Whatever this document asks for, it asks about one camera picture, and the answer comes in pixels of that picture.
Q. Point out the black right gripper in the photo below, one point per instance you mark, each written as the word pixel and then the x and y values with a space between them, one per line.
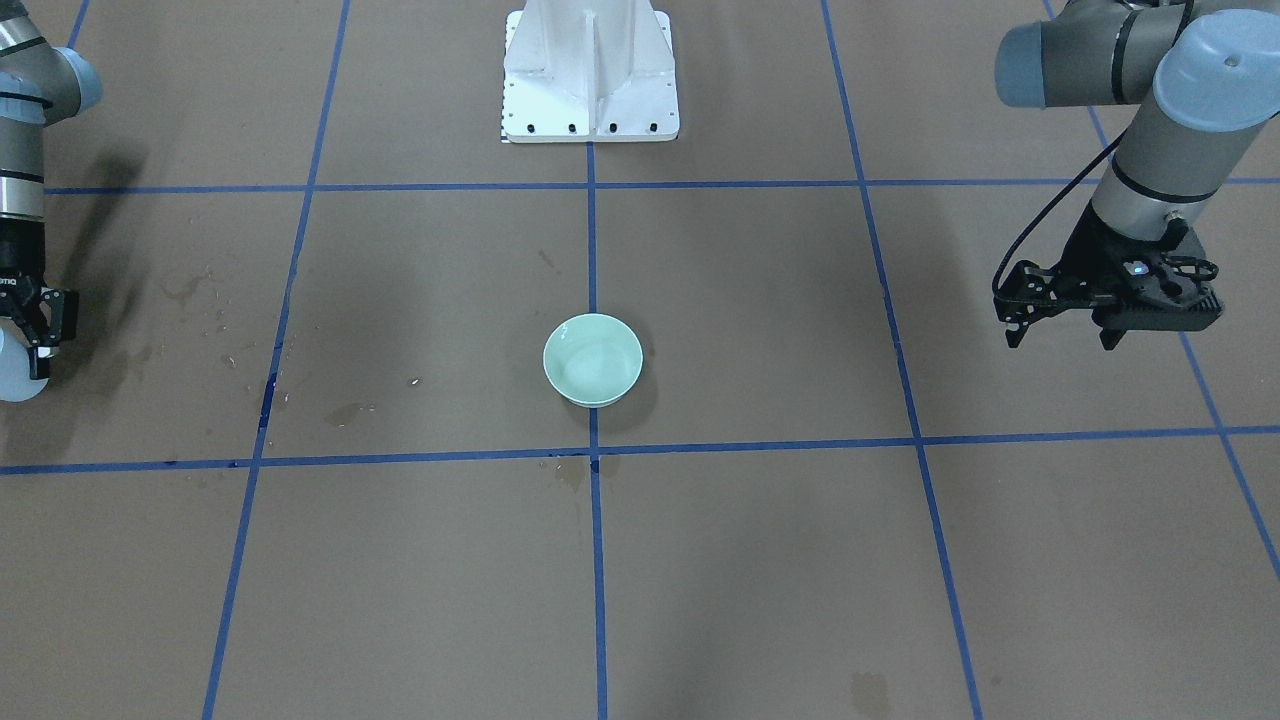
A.
pixel 12 252

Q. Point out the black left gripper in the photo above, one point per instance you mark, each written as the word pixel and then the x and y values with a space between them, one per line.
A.
pixel 1092 247

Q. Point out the light blue plastic cup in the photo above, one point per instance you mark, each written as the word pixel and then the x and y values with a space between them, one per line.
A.
pixel 17 384

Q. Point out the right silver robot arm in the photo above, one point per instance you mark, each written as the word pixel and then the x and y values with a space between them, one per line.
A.
pixel 41 85

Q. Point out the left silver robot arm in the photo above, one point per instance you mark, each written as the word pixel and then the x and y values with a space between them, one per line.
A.
pixel 1202 77

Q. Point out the pale green ceramic bowl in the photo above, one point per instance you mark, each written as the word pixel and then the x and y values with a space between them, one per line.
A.
pixel 592 360

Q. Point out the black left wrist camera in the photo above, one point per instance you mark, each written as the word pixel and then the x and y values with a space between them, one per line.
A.
pixel 1163 292

